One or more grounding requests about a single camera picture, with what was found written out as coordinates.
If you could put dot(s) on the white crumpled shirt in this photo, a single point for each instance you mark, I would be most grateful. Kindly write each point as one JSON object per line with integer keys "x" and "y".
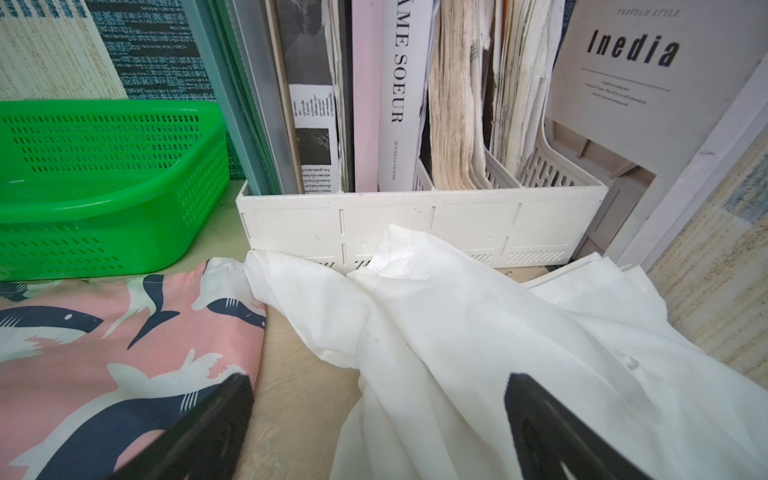
{"x": 435, "y": 336}

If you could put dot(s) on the worn beige paper stack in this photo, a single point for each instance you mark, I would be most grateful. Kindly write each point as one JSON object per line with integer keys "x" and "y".
{"x": 458, "y": 151}

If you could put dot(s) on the black and white magazine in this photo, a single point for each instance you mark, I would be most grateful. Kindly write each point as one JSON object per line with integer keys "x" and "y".
{"x": 312, "y": 96}

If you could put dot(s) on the white Ame Soeur book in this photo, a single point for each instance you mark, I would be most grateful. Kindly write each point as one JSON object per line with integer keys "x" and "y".
{"x": 406, "y": 37}

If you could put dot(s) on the white plastic file organizer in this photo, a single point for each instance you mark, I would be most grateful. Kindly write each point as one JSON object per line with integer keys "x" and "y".
{"x": 536, "y": 218}

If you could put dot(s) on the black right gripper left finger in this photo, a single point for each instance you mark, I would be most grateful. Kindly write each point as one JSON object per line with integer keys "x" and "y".
{"x": 205, "y": 444}

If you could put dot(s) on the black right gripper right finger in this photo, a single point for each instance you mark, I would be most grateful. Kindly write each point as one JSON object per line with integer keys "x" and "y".
{"x": 552, "y": 443}

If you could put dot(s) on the pink book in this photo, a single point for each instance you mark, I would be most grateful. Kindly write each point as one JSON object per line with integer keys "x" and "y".
{"x": 367, "y": 37}

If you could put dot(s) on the green plastic basket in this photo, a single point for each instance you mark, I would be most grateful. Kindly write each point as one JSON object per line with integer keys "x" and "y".
{"x": 93, "y": 188}

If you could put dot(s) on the grey Inedia magazine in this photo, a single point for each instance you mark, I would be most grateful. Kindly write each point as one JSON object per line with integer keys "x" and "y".
{"x": 649, "y": 80}

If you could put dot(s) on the green folder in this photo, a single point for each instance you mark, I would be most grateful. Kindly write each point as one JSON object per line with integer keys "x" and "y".
{"x": 255, "y": 164}

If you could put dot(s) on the pink shark print shorts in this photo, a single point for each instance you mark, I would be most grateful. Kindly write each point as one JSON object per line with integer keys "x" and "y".
{"x": 93, "y": 371}

